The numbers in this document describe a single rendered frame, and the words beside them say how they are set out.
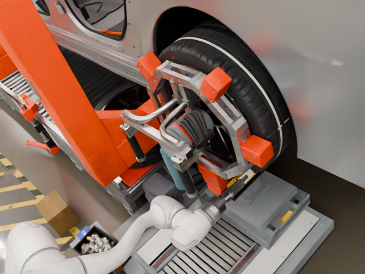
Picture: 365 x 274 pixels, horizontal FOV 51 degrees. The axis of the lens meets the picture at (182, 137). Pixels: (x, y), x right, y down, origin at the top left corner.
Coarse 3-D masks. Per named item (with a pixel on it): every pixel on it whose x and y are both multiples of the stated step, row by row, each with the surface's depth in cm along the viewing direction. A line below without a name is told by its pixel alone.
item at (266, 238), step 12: (204, 192) 224; (300, 192) 206; (288, 204) 202; (300, 204) 198; (228, 216) 206; (276, 216) 200; (288, 216) 194; (240, 228) 204; (252, 228) 199; (276, 228) 192; (264, 240) 189; (276, 240) 195
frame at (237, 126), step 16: (176, 64) 148; (160, 80) 155; (176, 80) 144; (192, 80) 137; (160, 96) 176; (224, 96) 137; (224, 112) 136; (240, 128) 136; (240, 144) 140; (240, 160) 147; (224, 176) 168
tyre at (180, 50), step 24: (216, 24) 149; (168, 48) 153; (192, 48) 142; (216, 48) 139; (240, 48) 139; (240, 72) 135; (264, 72) 137; (168, 96) 180; (240, 96) 134; (264, 96) 136; (264, 120) 136; (288, 120) 144; (288, 144) 158; (264, 168) 157
